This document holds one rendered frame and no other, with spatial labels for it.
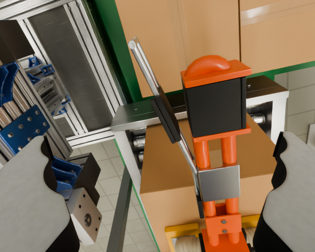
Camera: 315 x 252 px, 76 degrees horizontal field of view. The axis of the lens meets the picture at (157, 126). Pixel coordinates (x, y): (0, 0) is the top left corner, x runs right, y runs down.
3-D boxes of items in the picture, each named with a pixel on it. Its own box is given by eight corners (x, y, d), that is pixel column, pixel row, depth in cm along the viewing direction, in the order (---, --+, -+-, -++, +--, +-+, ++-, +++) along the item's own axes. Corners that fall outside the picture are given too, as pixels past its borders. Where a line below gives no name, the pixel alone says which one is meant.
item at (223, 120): (238, 115, 30) (251, 133, 26) (188, 124, 31) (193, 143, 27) (236, 58, 26) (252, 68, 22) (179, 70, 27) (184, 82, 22)
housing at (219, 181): (234, 177, 37) (243, 197, 33) (196, 183, 37) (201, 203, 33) (232, 146, 33) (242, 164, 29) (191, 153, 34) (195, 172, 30)
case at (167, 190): (241, 201, 113) (279, 286, 78) (171, 211, 117) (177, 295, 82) (240, 104, 84) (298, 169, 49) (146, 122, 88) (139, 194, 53)
